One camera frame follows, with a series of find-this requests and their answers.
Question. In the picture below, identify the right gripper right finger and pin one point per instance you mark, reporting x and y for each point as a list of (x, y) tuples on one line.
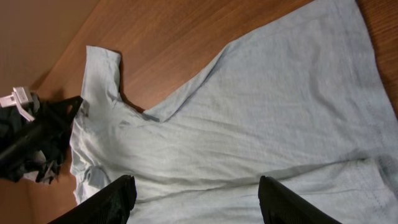
[(280, 205)]

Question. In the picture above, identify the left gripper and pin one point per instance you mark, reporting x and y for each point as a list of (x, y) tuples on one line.
[(53, 122)]

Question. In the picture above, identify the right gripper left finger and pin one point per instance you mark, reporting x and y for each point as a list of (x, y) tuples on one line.
[(111, 205)]

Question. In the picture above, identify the light blue t-shirt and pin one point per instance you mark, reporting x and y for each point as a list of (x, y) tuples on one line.
[(299, 99)]

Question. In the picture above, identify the black folded garment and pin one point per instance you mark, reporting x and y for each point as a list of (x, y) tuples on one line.
[(39, 166)]

